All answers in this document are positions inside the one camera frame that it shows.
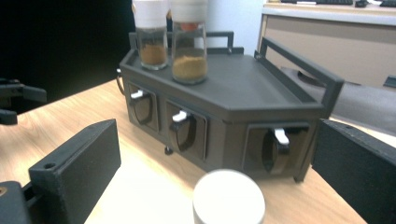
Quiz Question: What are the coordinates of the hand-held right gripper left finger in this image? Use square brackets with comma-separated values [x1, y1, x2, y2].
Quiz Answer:
[28, 119, 121, 224]

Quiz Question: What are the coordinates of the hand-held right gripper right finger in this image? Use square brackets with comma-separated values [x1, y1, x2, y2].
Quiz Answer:
[312, 119, 396, 224]

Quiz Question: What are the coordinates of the glass jar of orange-red spice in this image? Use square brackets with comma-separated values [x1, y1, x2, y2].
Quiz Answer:
[191, 169, 266, 224]

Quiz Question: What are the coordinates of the black corner rack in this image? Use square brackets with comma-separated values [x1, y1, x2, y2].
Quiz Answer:
[116, 31, 345, 183]

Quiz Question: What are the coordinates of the glass jar of tan spice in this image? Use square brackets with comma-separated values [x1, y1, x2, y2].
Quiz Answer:
[168, 0, 209, 86]

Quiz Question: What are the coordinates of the black hook with white tip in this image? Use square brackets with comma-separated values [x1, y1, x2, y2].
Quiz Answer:
[262, 127, 291, 175]
[170, 110, 198, 153]
[130, 89, 154, 125]
[116, 68, 125, 96]

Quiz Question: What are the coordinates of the beige cabinet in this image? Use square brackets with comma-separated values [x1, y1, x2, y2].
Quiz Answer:
[258, 2, 396, 89]

